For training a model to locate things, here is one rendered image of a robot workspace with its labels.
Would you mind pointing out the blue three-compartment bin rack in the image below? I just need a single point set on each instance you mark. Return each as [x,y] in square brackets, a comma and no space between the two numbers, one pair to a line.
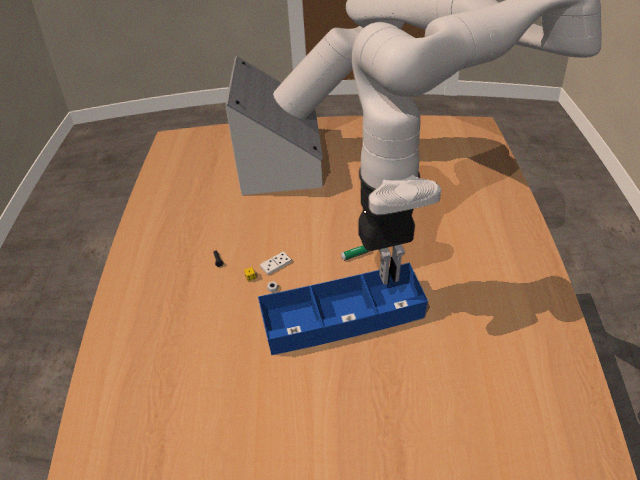
[344,308]

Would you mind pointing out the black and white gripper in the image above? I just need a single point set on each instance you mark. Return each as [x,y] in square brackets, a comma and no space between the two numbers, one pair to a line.
[392,187]

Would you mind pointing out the white domino tile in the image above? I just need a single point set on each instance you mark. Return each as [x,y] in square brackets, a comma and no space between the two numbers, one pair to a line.
[275,263]

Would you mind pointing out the green battery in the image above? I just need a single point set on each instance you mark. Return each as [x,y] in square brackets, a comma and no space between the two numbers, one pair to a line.
[353,252]

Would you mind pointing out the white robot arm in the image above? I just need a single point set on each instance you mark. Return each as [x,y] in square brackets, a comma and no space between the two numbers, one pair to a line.
[384,57]

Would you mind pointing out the yellow die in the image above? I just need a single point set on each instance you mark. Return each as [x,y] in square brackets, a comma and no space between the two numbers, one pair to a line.
[250,274]

